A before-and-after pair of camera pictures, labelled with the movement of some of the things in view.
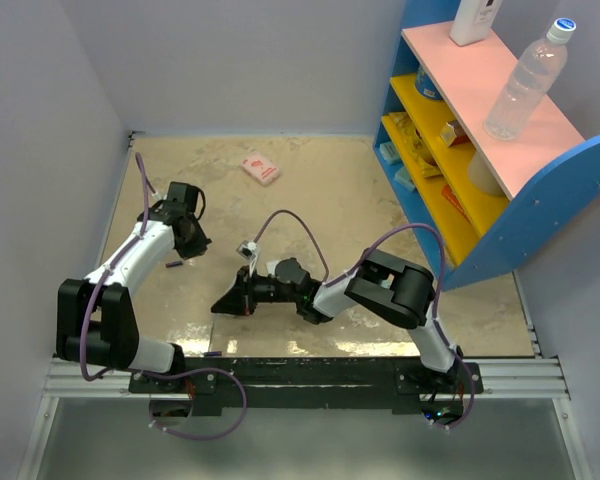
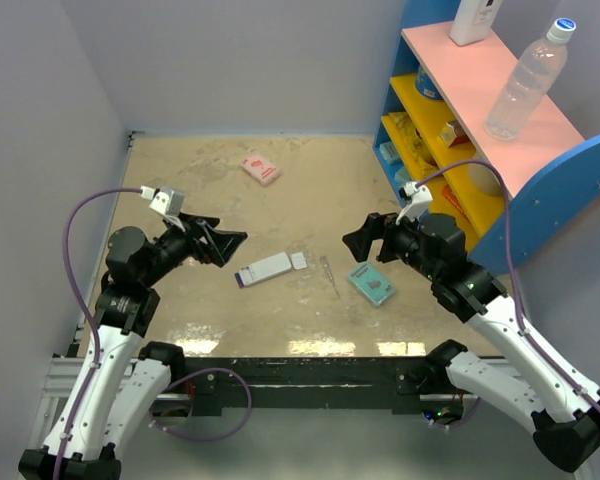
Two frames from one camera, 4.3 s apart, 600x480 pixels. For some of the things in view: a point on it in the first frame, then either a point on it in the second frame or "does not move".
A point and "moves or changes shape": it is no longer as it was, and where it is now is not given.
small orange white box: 453,134 does not move
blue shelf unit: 481,206 does not move
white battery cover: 271,266 moves or changes shape
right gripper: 241,298 -> 377,226
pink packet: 261,168 does not move
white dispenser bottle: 472,21 does not move
